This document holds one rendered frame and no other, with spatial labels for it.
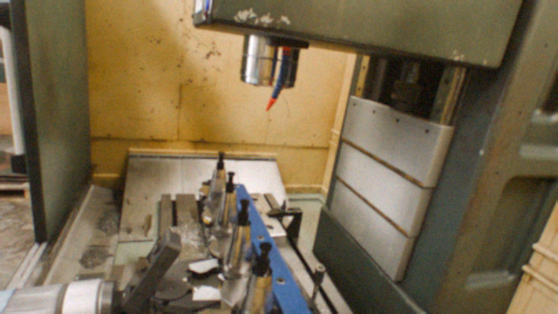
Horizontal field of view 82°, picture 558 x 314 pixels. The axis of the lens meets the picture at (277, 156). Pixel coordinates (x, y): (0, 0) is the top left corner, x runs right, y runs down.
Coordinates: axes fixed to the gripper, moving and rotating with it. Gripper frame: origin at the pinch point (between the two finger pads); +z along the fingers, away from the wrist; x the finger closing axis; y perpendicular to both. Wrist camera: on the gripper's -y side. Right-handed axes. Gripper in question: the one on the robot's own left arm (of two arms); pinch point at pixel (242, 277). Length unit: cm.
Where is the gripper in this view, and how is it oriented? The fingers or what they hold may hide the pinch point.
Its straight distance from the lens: 55.4
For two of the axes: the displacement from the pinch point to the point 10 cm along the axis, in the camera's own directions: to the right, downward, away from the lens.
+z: 9.4, 0.0, 3.3
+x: 3.1, 3.4, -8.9
